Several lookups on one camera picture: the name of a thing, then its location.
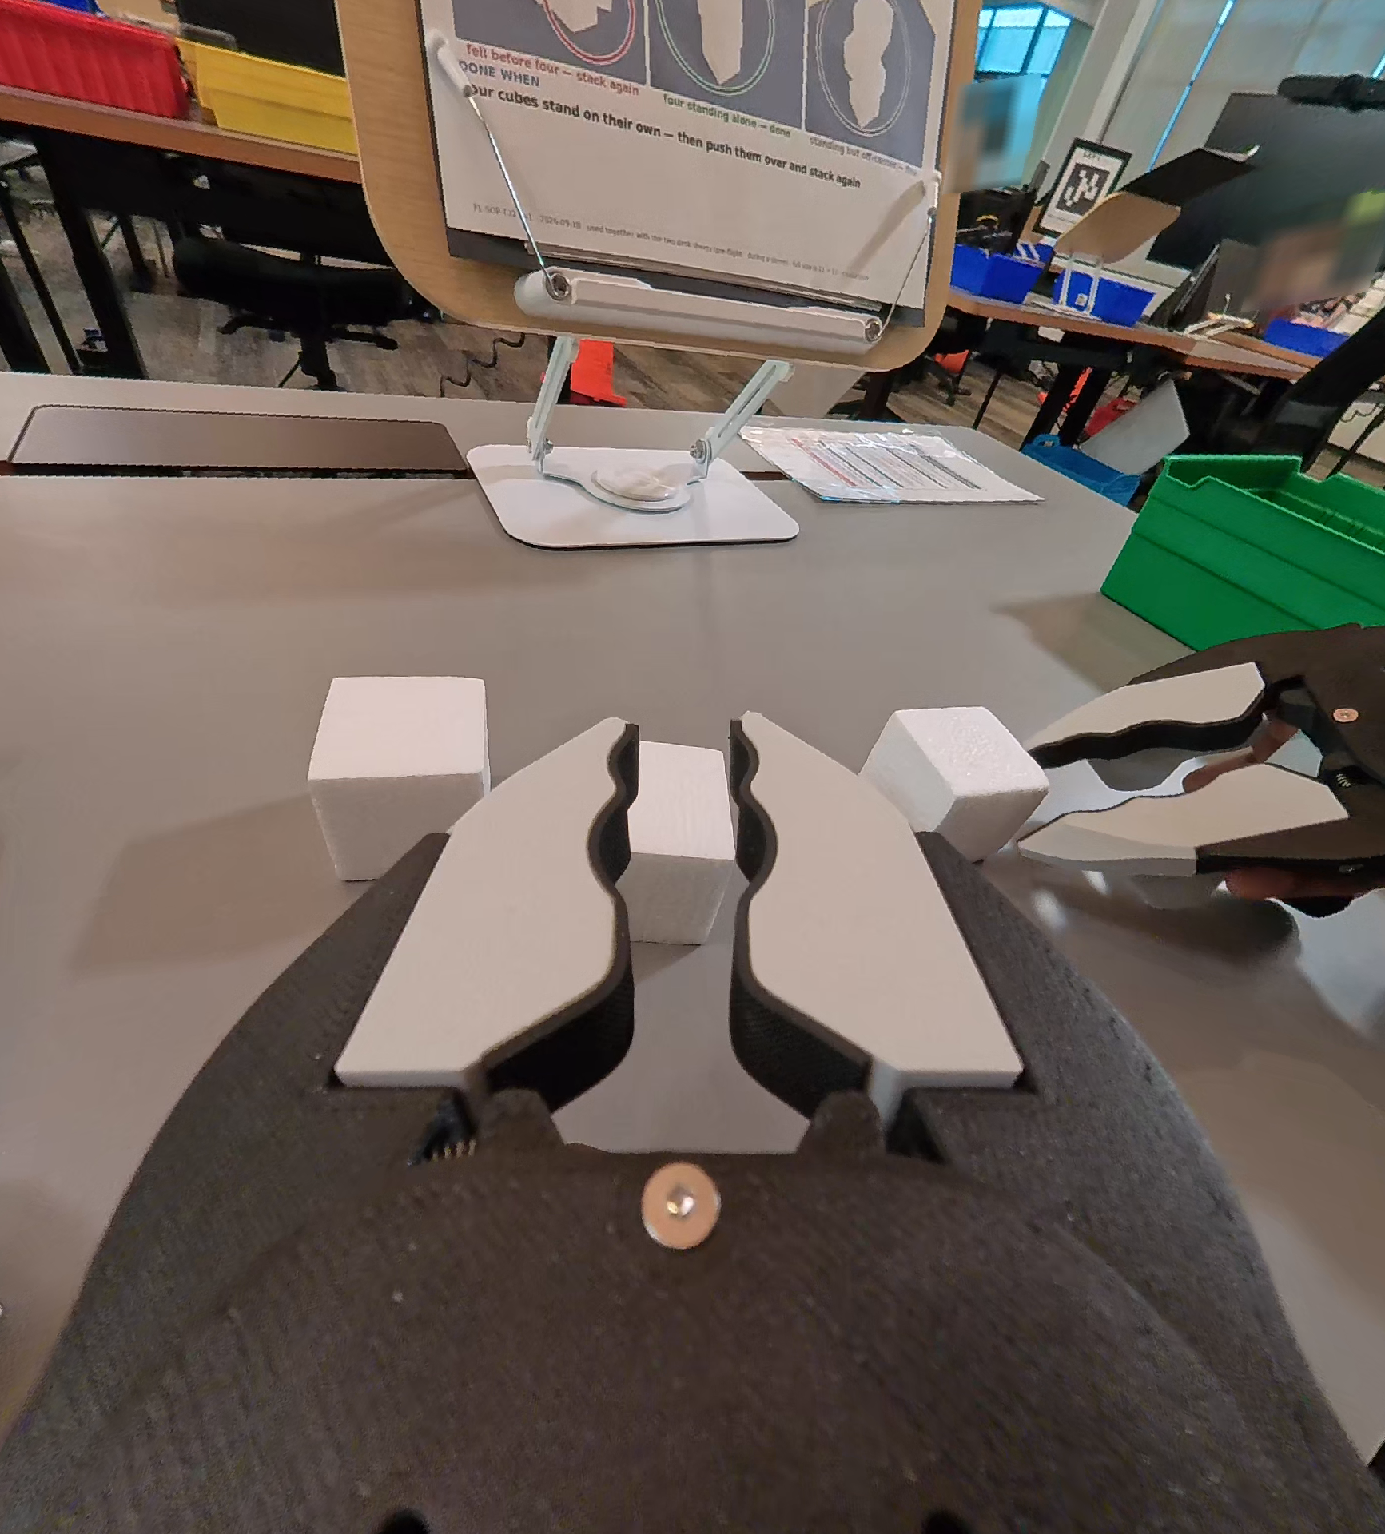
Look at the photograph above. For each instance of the grey desk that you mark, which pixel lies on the grey desk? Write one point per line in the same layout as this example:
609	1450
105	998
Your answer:
226	578

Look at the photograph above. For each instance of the black monitor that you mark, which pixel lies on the black monitor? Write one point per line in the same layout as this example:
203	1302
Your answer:
1339	144

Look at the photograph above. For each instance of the blue plastic bin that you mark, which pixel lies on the blue plastic bin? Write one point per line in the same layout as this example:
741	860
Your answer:
998	273
1105	302

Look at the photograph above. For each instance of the green plastic bin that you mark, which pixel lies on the green plastic bin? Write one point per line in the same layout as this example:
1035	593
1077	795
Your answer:
1245	565

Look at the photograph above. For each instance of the person's right hand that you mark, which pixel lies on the person's right hand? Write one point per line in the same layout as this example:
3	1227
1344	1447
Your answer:
1339	901

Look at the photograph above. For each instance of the laminated paper sheet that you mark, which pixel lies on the laminated paper sheet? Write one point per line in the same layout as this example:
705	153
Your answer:
885	466

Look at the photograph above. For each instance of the brown cardboard box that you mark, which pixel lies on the brown cardboard box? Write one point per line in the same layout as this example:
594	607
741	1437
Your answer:
1125	222

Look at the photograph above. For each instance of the black office chair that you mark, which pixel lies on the black office chair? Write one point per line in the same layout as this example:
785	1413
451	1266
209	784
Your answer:
285	288

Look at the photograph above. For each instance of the orange cone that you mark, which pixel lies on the orange cone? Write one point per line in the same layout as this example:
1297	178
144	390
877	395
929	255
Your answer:
594	377

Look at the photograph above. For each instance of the blue floor bin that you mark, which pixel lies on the blue floor bin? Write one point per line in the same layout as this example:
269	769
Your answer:
1082	471

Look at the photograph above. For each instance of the black mesh chair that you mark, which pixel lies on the black mesh chair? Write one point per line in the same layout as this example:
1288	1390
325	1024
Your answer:
1325	395

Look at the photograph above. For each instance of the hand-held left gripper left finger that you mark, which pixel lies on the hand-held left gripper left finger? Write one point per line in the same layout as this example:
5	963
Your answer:
487	948

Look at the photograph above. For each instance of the printed instruction sheet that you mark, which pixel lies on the printed instruction sheet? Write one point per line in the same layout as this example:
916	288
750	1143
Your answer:
694	131

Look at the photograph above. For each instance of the red plastic bin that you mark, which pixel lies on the red plastic bin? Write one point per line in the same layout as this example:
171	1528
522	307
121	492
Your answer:
81	56

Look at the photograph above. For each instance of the yellow plastic bin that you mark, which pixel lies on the yellow plastic bin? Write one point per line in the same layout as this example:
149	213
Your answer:
274	96

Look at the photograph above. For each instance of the black and white marker sign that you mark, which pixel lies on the black and white marker sign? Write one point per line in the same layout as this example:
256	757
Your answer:
1086	183

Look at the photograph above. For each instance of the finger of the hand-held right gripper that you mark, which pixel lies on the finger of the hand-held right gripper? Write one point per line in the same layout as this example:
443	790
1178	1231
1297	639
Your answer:
1220	815
1171	706

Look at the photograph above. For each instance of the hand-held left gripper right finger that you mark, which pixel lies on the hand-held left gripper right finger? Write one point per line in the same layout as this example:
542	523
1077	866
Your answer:
870	948

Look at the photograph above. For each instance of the wooden table with black legs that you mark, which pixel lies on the wooden table with black legs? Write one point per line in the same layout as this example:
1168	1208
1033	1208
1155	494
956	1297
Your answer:
1125	333
105	125

